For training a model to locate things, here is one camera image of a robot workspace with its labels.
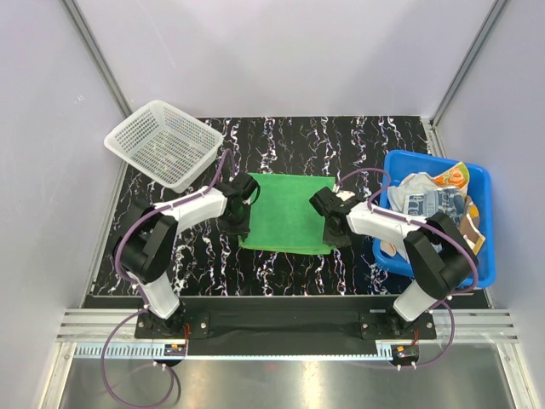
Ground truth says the green microfiber towel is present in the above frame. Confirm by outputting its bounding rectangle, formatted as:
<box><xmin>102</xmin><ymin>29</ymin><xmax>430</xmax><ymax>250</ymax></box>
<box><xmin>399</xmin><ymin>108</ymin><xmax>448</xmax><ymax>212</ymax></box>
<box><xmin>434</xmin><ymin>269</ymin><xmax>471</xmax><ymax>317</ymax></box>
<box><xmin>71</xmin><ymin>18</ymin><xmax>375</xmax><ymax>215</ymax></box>
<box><xmin>239</xmin><ymin>173</ymin><xmax>335</xmax><ymax>256</ymax></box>

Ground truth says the blue white patterned towel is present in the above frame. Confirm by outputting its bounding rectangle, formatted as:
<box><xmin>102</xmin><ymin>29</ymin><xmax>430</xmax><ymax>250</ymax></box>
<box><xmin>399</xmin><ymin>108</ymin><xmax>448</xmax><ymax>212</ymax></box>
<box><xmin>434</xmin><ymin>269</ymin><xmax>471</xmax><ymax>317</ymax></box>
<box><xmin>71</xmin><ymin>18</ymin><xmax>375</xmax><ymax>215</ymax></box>
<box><xmin>387</xmin><ymin>172</ymin><xmax>444</xmax><ymax>218</ymax></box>

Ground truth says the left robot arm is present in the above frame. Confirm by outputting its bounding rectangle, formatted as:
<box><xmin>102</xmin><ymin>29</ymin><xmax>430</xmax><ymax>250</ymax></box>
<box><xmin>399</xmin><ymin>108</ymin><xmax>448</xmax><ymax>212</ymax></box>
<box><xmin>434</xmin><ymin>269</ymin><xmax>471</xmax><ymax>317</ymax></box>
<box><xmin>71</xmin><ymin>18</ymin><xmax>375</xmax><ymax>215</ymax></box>
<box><xmin>112</xmin><ymin>173</ymin><xmax>261</xmax><ymax>337</ymax></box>

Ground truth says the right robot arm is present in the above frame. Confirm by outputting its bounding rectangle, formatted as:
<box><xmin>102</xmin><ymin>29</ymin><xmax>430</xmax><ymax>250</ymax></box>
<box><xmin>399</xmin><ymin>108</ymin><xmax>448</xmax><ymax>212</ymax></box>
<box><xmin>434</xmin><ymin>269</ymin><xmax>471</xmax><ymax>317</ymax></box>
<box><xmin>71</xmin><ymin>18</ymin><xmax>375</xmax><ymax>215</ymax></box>
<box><xmin>309</xmin><ymin>187</ymin><xmax>478</xmax><ymax>340</ymax></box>

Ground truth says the white perforated plastic basket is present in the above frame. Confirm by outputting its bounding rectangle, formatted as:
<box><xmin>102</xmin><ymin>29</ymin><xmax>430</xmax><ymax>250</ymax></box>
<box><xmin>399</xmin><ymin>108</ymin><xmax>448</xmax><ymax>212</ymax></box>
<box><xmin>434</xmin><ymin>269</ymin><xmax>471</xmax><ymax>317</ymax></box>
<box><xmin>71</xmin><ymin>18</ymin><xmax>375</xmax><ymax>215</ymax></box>
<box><xmin>104</xmin><ymin>100</ymin><xmax>224</xmax><ymax>193</ymax></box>

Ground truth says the blue plastic bin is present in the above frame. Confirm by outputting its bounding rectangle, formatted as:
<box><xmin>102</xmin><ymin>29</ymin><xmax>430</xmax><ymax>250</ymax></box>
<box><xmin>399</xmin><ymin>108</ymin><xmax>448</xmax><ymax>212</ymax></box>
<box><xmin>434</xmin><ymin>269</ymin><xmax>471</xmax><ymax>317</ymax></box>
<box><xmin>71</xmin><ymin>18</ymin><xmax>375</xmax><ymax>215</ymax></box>
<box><xmin>373</xmin><ymin>150</ymin><xmax>496</xmax><ymax>289</ymax></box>

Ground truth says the orange floral towel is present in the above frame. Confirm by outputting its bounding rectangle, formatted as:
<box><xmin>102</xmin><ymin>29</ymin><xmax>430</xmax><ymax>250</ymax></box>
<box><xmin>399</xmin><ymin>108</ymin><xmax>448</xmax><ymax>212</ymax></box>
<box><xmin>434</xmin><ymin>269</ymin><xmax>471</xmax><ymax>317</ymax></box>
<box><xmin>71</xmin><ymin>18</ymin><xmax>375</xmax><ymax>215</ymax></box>
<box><xmin>431</xmin><ymin>162</ymin><xmax>485</xmax><ymax>255</ymax></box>

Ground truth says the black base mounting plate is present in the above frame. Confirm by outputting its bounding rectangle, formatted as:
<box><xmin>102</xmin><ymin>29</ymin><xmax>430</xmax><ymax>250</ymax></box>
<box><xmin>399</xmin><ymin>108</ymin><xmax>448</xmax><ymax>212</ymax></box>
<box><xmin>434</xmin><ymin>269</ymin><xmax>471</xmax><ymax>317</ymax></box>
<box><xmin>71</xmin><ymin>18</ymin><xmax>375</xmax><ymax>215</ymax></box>
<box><xmin>135</xmin><ymin>296</ymin><xmax>437</xmax><ymax>359</ymax></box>

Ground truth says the aluminium frame rail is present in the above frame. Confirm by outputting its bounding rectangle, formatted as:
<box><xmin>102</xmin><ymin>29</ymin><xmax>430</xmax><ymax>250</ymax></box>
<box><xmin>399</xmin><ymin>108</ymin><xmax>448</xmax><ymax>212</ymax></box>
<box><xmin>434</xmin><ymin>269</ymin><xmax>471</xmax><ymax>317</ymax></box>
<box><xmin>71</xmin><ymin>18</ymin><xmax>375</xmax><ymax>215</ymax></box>
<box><xmin>56</xmin><ymin>309</ymin><xmax>518</xmax><ymax>361</ymax></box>

